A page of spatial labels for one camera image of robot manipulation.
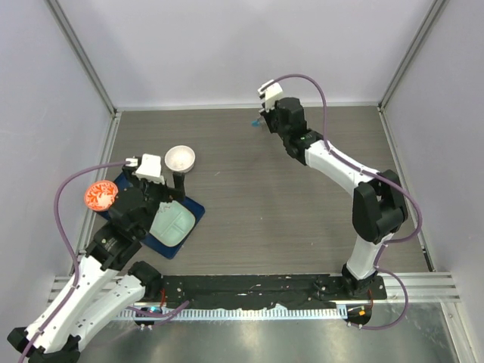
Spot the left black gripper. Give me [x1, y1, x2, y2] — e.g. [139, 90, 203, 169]
[125, 165, 185, 235]

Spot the blue keyring with keys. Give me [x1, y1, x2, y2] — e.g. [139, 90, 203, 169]
[251, 118, 265, 127]

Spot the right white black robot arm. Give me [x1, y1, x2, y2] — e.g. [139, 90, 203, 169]
[259, 98, 408, 299]

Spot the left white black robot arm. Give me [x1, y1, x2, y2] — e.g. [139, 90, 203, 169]
[8, 159, 185, 362]

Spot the white round bowl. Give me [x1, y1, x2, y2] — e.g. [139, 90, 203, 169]
[164, 145, 196, 173]

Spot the pale green divided plate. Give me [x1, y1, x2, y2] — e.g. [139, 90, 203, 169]
[150, 201, 196, 247]

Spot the orange patterned bowl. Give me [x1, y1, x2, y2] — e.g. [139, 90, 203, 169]
[84, 180, 118, 212]

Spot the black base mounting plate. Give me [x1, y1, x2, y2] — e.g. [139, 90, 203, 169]
[163, 274, 387, 310]

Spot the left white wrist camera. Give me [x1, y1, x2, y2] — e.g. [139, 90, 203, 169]
[125, 154, 165, 185]

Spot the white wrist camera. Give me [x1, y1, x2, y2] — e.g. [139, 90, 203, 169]
[257, 79, 284, 113]
[125, 154, 165, 185]

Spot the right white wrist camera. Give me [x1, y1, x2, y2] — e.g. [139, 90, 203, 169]
[257, 79, 284, 113]

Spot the white slotted cable duct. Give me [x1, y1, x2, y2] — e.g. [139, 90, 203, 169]
[113, 306, 348, 321]

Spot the aluminium frame rail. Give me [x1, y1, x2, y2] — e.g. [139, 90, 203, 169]
[47, 272, 461, 308]

